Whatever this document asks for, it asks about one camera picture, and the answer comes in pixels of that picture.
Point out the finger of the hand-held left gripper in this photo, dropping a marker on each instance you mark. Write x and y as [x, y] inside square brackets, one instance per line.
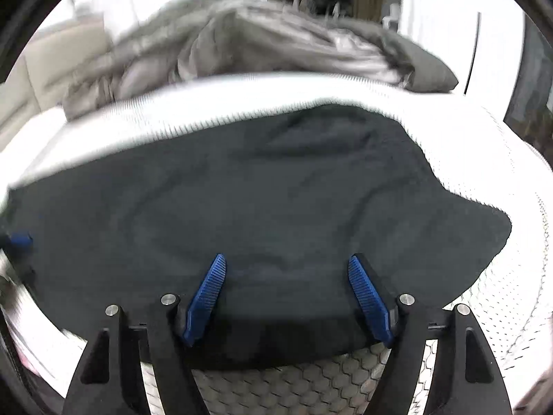
[20, 240]

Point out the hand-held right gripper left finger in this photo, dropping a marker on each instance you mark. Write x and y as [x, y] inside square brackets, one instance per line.
[205, 298]

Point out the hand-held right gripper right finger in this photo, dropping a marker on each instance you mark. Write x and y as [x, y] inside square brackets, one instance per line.
[367, 298]

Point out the black pants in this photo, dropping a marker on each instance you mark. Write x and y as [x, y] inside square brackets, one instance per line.
[259, 181]

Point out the beige padded headboard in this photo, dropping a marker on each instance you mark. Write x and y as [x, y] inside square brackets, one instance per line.
[56, 65]

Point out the grey crumpled clothes pile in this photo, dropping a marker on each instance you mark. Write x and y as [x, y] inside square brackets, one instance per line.
[242, 43]

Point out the white chair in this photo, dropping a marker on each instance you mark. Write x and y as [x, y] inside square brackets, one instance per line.
[391, 16]

